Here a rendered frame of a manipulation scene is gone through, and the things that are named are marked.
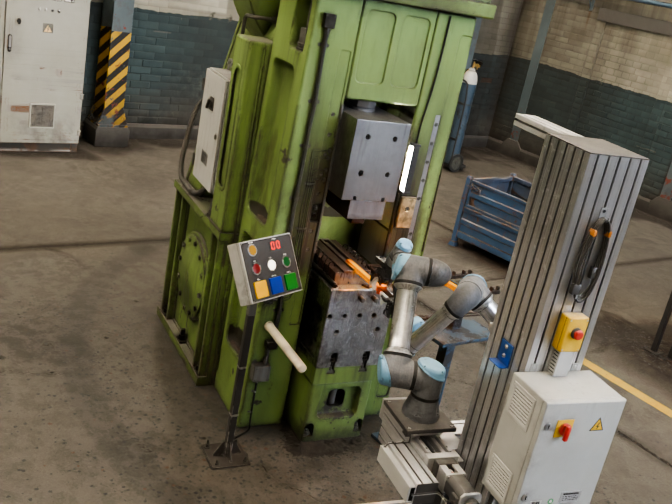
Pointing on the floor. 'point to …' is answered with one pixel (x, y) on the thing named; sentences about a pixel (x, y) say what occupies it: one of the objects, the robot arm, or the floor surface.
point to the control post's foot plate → (236, 457)
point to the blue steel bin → (491, 213)
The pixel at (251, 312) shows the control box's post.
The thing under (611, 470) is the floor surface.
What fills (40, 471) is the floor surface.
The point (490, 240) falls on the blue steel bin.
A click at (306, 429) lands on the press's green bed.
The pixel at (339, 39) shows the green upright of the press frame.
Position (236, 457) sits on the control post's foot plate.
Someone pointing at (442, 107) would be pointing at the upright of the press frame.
